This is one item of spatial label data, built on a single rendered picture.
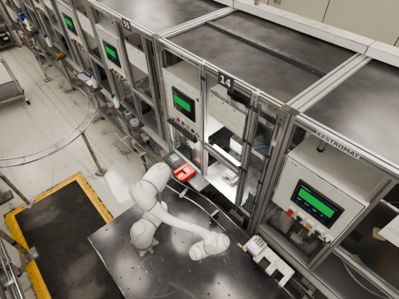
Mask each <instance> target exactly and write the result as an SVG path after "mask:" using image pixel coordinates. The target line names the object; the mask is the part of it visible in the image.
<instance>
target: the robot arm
mask: <svg viewBox="0 0 399 299"><path fill-rule="evenodd" d="M169 177H170V168H169V166H168V165H167V164H165V163H157V164H155V165H153V166H152V167H151V168H150V169H149V170H148V172H146V174H145V175H144V177H143V178H142V180H141V181H140V182H134V183H132V184H131V185H130V187H129V189H128V192H129V195H130V196H131V198H132V199H133V201H134V202H135V203H136V204H137V205H138V206H139V207H140V208H142V209H143V210H145V212H144V215H143V216H142V218H141V219H140V220H139V221H137V222H136V223H134V224H133V226H132V227H131V230H130V235H131V240H130V243H131V244H132V245H133V246H134V247H135V249H136V250H137V252H138V253H139V255H140V257H143V256H144V255H145V254H146V253H147V252H150V253H151V254H153V253H154V252H153V250H152V248H153V247H154V246H156V245H158V243H159V242H158V241H157V240H156V239H155V238H154V237H153V235H154V233H155V230H156V229H157V227H158V226H159V225H160V224H161V222H164V223H166V224H168V225H171V226H173V227H176V228H180V229H183V230H186V231H189V232H192V233H195V234H198V235H199V236H201V237H202V238H203V239H204V240H201V241H199V242H197V243H195V244H194V245H193V246H192V247H191V248H190V250H189V256H190V258H191V259H192V260H201V259H203V258H205V257H207V256H209V255H215V254H218V253H221V252H223V251H225V250H226V249H227V248H228V247H229V244H230V240H229V238H228V236H227V235H228V234H229V233H231V232H230V230H229V229H228V230H226V231H225V232H223V233H221V234H219V233H216V232H214V231H212V232H211V231H208V230H207V229H205V228H204V227H202V226H199V225H196V224H193V223H191V222H188V221H185V220H182V219H180V218H176V217H174V216H172V215H170V214H169V213H168V212H167V205H166V203H165V202H163V201H162V195H163V189H164V188H165V186H166V183H167V181H168V179H169Z"/></svg>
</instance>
